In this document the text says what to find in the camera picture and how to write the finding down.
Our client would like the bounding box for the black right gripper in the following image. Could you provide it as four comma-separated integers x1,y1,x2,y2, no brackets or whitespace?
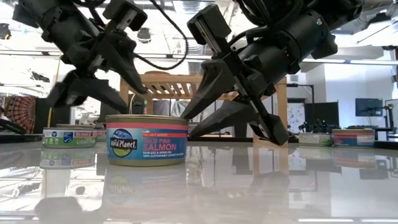
180,3,302,147

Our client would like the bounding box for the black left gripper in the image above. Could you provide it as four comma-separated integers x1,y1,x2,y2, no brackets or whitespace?
46,0,149,114

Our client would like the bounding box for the Bumble Bee tuna can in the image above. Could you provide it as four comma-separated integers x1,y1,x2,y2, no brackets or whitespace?
95,129,108,143
42,127,98,149
297,133,335,147

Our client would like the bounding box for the wooden slatted shelf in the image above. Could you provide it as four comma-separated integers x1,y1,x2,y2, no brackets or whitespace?
119,73,289,149

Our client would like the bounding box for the light patterned garment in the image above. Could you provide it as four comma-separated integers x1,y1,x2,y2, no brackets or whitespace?
154,99,192,118

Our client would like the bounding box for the whiteboard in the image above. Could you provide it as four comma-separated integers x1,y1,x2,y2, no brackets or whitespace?
287,102,306,134

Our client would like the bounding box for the black monitor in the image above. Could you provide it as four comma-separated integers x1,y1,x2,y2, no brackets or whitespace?
34,98,72,129
303,101,340,127

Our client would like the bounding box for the red patterned tapestry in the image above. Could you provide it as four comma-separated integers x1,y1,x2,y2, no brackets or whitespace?
4,95,37,134

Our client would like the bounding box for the long ceiling light bar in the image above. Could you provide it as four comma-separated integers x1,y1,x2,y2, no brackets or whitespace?
136,52,398,65

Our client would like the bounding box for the black ceiling device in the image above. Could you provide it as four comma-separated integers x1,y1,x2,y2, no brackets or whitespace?
0,22,12,40

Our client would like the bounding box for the black ceiling dome camera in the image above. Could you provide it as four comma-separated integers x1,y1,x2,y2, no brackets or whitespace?
136,27,153,44

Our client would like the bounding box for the black left camera cable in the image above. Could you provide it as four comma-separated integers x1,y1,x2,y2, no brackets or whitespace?
132,0,190,71

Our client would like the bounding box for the yellow cable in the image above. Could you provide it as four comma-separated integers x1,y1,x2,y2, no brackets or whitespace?
46,55,62,128

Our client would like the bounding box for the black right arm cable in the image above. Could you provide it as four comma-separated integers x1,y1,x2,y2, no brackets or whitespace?
228,0,305,47

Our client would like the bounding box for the silver ventilation duct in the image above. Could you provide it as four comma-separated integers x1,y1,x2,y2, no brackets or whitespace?
180,0,206,75

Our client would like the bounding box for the blue wall screen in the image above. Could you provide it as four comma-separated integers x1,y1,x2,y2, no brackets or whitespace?
355,98,384,118

